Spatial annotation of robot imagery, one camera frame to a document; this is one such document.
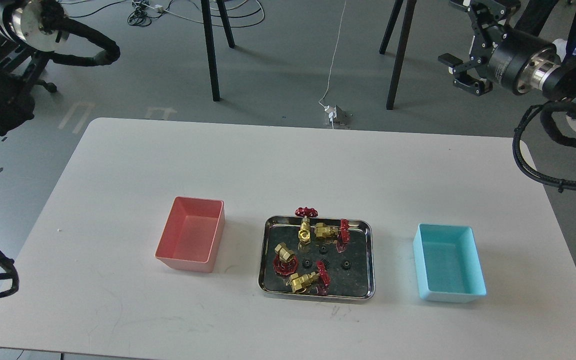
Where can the blue plastic box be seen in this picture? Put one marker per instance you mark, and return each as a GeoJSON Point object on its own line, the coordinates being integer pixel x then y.
{"type": "Point", "coordinates": [447, 264]}

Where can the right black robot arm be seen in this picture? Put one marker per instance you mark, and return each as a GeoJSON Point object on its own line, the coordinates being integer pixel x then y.
{"type": "Point", "coordinates": [557, 115]}

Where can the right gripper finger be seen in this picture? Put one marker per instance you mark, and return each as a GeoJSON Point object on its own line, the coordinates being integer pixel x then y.
{"type": "Point", "coordinates": [478, 62]}
{"type": "Point", "coordinates": [470, 84]}

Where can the floor power socket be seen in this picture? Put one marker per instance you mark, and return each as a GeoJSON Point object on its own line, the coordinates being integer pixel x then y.
{"type": "Point", "coordinates": [337, 118]}

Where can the brass valve front red handle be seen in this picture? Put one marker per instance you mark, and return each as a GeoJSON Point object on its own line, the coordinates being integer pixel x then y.
{"type": "Point", "coordinates": [300, 284]}

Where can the black table leg left rear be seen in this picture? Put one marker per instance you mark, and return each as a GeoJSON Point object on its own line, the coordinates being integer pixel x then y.
{"type": "Point", "coordinates": [221, 6]}

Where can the black table leg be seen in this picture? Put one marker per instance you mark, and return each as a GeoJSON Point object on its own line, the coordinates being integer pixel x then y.
{"type": "Point", "coordinates": [210, 49]}
{"type": "Point", "coordinates": [388, 33]}
{"type": "Point", "coordinates": [403, 41]}
{"type": "Point", "coordinates": [221, 6]}

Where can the black table leg right rear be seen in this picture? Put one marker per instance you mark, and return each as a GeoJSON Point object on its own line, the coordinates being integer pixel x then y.
{"type": "Point", "coordinates": [388, 33]}

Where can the brass valve upright red handle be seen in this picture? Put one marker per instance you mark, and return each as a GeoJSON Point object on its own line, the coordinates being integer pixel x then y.
{"type": "Point", "coordinates": [304, 232]}

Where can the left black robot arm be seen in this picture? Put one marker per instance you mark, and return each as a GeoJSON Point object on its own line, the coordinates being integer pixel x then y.
{"type": "Point", "coordinates": [34, 33]}

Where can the steel metal tray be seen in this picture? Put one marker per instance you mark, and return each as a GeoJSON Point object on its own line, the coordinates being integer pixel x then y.
{"type": "Point", "coordinates": [357, 283]}

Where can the pink plastic box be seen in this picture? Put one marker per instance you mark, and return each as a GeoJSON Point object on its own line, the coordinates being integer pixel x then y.
{"type": "Point", "coordinates": [192, 234]}

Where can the brass valve red handle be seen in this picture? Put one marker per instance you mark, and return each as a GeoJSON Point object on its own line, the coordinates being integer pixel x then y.
{"type": "Point", "coordinates": [285, 262]}
{"type": "Point", "coordinates": [300, 284]}
{"type": "Point", "coordinates": [330, 233]}
{"type": "Point", "coordinates": [304, 232]}

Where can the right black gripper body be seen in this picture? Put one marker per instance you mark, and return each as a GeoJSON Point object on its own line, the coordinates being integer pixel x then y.
{"type": "Point", "coordinates": [513, 59]}

